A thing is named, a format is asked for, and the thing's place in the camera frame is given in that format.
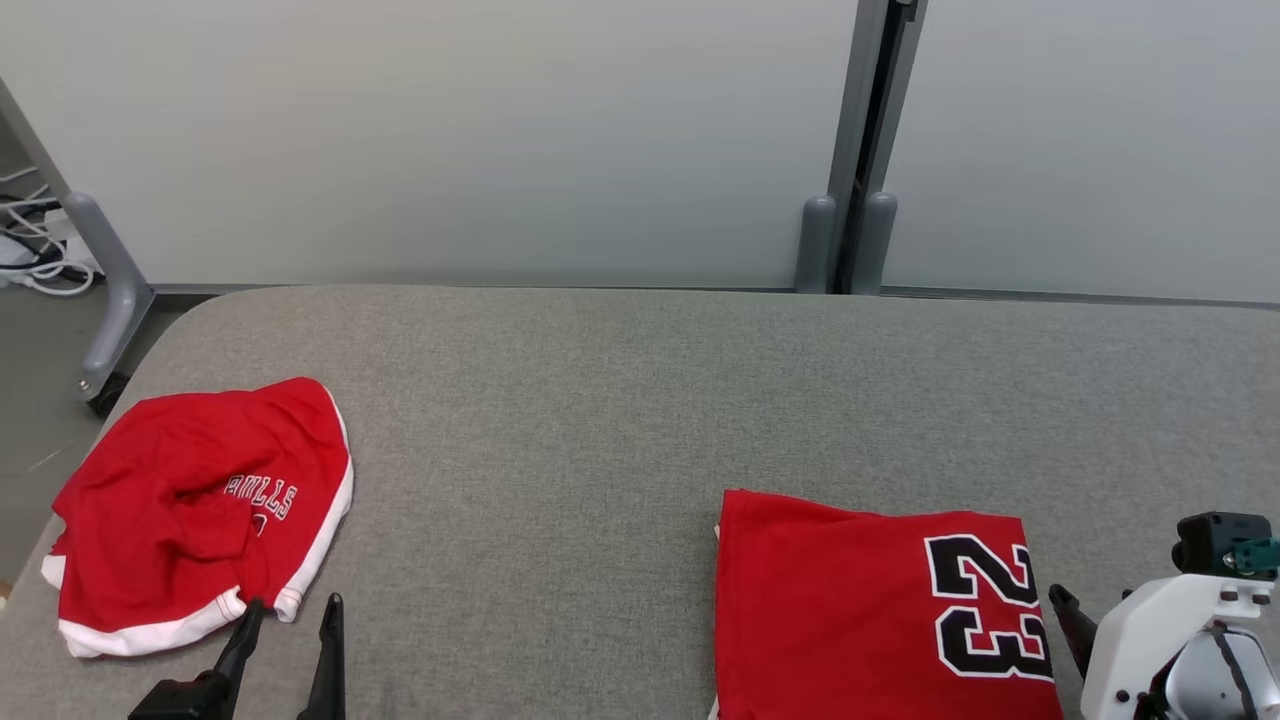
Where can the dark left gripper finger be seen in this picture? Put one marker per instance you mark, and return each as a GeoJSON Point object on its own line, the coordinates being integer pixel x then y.
{"type": "Point", "coordinates": [328, 670]}
{"type": "Point", "coordinates": [240, 645]}

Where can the red shorts white trim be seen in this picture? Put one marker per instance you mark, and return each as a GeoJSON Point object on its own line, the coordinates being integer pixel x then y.
{"type": "Point", "coordinates": [170, 500]}

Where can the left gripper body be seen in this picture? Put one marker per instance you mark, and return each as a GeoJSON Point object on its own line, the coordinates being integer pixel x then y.
{"type": "Point", "coordinates": [180, 702]}

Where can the grey partition foot post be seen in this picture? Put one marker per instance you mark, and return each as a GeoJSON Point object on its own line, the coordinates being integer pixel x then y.
{"type": "Point", "coordinates": [873, 245]}
{"type": "Point", "coordinates": [815, 245]}

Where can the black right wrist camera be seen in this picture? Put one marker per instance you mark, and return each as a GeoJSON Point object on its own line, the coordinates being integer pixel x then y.
{"type": "Point", "coordinates": [1215, 540]}

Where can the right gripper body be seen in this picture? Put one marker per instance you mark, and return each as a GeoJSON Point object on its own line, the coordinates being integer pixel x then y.
{"type": "Point", "coordinates": [1150, 705]}

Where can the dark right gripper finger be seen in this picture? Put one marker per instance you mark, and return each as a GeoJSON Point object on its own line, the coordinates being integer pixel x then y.
{"type": "Point", "coordinates": [1078, 628]}

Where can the grey-framed frosted partition panel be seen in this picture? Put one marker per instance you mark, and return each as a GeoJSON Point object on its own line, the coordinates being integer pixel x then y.
{"type": "Point", "coordinates": [450, 130]}
{"type": "Point", "coordinates": [1090, 140]}

